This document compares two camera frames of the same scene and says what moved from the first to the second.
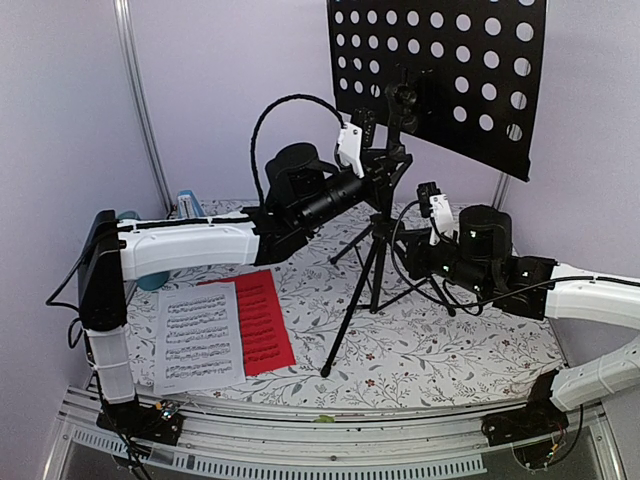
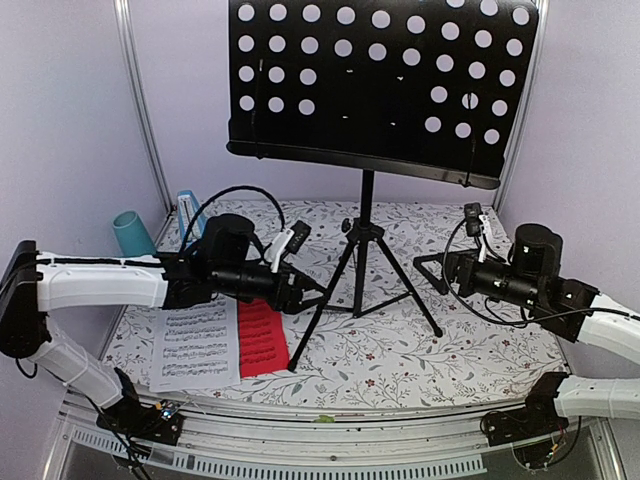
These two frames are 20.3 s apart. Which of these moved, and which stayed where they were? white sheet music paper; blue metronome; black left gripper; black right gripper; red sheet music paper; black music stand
Moved: black right gripper; black left gripper; black music stand
Stayed: red sheet music paper; blue metronome; white sheet music paper
